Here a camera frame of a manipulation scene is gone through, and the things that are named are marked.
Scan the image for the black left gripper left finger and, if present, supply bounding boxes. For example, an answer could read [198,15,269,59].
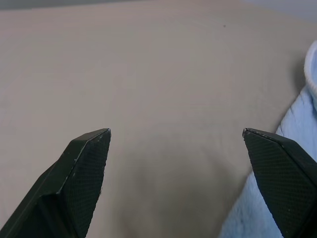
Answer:
[0,128,112,238]

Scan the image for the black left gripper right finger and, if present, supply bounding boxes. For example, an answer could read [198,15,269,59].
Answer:
[242,127,317,238]

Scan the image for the light blue fuzzy cloth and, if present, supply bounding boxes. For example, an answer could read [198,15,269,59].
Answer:
[218,39,317,238]

